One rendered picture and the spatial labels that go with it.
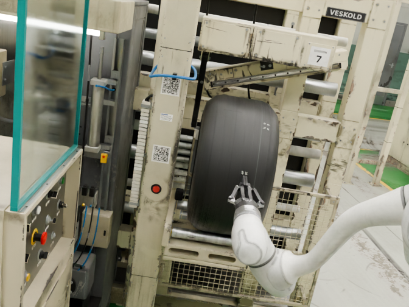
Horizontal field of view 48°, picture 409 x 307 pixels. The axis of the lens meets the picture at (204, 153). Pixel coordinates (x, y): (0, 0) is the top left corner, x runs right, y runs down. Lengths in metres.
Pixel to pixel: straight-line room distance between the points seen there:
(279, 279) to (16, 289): 0.75
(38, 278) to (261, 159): 0.88
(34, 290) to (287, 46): 1.40
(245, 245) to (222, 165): 0.47
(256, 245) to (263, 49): 1.03
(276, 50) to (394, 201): 1.09
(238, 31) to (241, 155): 0.61
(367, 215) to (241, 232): 0.36
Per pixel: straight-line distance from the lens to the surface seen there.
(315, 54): 2.15
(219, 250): 2.01
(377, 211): 1.24
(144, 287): 2.24
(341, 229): 1.29
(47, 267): 1.73
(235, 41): 2.10
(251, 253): 1.35
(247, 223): 1.40
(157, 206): 2.03
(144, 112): 1.91
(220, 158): 1.73
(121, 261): 3.12
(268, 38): 2.11
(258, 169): 1.75
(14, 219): 1.29
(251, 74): 2.26
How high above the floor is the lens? 1.86
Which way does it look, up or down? 18 degrees down
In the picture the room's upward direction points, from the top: 10 degrees clockwise
